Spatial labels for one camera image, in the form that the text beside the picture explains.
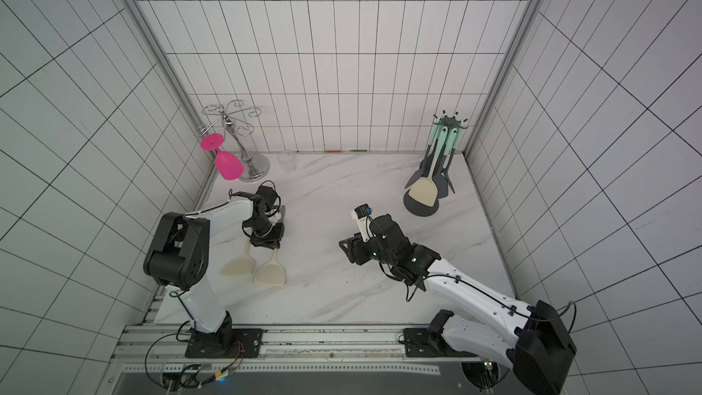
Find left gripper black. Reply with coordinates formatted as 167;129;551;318
246;214;284;251

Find cream spatula green handle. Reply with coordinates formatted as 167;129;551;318
220;241;256;276

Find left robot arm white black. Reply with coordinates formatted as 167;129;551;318
144;180;286;358

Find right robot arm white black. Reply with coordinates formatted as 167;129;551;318
339;205;577;394

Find grey kitchen utensil rack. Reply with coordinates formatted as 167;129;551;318
403;111;468;217

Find chrome glass holder stand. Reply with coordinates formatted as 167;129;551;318
199;99;271;182

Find pink plastic wine glass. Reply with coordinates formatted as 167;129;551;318
200;133;245;180

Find small clear glass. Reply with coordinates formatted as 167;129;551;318
277;151;297;172

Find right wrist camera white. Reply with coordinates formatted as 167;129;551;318
352;204;373;242

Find grey utensil green handle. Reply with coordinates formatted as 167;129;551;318
405;123;441;188

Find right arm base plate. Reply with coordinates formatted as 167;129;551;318
400;328;471;358

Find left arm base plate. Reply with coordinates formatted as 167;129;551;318
185;328;264;360

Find aluminium mounting rail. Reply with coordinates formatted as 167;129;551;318
113;325;507;379

